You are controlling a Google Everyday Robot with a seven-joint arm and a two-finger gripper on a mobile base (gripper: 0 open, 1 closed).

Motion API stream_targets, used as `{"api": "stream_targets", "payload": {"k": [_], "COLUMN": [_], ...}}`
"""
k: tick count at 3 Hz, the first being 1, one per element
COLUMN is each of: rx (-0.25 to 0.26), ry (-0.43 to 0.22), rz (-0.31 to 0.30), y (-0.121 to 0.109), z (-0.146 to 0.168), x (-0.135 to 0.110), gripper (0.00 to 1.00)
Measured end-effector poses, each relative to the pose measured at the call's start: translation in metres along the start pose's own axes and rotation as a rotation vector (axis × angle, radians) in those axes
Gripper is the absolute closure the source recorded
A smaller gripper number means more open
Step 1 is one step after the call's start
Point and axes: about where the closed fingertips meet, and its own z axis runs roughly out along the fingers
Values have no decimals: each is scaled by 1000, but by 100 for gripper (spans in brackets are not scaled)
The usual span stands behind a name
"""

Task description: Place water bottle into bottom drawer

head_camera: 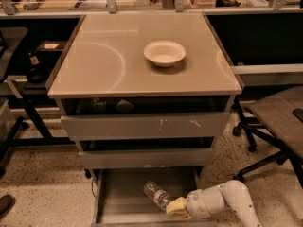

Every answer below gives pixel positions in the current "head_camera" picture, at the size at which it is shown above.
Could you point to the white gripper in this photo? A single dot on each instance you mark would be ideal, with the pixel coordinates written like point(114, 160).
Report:
point(194, 200)

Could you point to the clear plastic water bottle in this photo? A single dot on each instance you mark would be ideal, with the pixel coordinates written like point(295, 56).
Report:
point(157, 194)

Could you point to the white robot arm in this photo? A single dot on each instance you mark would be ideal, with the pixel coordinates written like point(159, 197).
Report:
point(233, 195)

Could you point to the grey middle drawer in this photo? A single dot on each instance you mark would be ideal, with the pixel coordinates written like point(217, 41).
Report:
point(146, 158)

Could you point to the open grey bottom drawer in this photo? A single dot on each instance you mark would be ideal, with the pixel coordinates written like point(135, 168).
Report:
point(121, 201)

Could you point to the grey top drawer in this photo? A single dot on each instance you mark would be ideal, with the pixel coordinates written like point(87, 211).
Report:
point(145, 126)

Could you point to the grey drawer cabinet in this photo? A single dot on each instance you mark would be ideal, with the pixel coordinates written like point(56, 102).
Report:
point(105, 72)

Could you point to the dark bottle under desk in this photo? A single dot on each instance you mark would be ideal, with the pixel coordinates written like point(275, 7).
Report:
point(38, 73)

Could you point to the black office chair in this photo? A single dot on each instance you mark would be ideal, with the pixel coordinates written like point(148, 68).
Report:
point(278, 120)

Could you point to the white paper bowl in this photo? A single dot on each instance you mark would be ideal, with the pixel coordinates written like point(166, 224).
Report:
point(164, 53)

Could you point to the dark shoe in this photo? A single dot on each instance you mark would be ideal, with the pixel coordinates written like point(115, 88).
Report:
point(6, 203)

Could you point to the black box with label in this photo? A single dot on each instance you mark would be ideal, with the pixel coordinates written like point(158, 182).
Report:
point(50, 46)

